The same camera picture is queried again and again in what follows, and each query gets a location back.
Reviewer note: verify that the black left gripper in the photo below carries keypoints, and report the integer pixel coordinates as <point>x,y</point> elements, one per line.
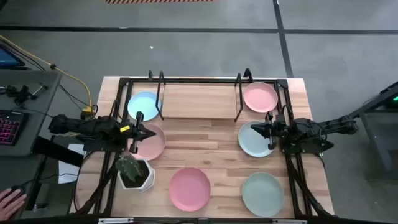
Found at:
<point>138,124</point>

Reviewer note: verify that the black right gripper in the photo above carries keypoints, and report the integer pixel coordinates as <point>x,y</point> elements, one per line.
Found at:
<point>271,133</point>

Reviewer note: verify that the light pink plate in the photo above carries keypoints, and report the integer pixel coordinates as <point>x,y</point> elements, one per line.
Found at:
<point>260,97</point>
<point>153,147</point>

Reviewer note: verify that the pale grey-blue plate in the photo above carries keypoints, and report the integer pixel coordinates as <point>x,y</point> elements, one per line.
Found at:
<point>253,145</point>

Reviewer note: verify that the sky blue plate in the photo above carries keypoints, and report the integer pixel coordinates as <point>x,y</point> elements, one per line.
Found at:
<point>143,104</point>

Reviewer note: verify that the pale green plate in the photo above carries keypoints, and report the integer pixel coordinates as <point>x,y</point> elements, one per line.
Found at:
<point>262,194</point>

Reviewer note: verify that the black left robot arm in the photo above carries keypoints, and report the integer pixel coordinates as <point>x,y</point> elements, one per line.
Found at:
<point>87,127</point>

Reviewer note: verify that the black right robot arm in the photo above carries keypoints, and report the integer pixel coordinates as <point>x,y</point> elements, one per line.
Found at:
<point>308,133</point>

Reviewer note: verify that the green cactus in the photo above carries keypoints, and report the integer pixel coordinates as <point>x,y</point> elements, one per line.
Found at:
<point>129,166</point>

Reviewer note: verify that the yellow plug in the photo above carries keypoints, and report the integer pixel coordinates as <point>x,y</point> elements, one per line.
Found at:
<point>87,109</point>

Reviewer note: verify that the white paper sheet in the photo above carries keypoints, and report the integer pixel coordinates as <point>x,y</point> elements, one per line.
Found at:
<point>68,172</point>

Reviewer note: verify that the black flat panel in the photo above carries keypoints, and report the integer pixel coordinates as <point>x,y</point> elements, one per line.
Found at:
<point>59,151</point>

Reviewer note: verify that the dark metal side table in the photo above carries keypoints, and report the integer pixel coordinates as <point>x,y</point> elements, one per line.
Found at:
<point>377,102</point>

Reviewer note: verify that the grey desk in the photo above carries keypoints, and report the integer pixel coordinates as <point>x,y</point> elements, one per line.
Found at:
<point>34,93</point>

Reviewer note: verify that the black desk clamp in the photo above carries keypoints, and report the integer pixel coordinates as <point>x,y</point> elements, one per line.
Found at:
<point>20,93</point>

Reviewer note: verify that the black keyboard with pink backlight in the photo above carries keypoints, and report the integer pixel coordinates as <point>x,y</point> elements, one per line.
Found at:
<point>9,127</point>

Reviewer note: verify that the black computer mouse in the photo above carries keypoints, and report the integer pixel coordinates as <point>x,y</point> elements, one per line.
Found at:
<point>19,188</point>

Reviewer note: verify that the person's hand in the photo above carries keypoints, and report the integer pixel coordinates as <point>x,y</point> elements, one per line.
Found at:
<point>11,203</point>

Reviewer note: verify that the black monitor with blue screen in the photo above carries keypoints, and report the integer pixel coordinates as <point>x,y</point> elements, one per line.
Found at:
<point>7,57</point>

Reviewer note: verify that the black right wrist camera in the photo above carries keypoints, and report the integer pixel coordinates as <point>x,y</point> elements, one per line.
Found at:
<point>280,119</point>

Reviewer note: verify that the black aluminium table frame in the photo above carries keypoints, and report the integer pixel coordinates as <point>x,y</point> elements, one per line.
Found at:
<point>202,81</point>

